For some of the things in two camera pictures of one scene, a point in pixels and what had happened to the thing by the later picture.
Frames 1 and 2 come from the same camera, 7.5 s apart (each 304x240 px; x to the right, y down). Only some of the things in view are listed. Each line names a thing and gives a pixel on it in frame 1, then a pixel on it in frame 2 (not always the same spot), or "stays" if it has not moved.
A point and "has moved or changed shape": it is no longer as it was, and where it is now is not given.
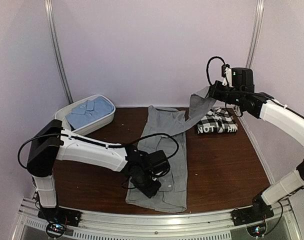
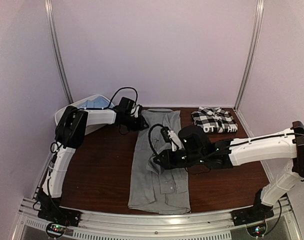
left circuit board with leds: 55,230 stays
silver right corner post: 256,28 stays
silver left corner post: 48,5 stays
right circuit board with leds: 257,230 stays
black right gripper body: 234,95 to 176,163
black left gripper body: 142,183 to 132,124
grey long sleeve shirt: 166,130 has moved or changed shape
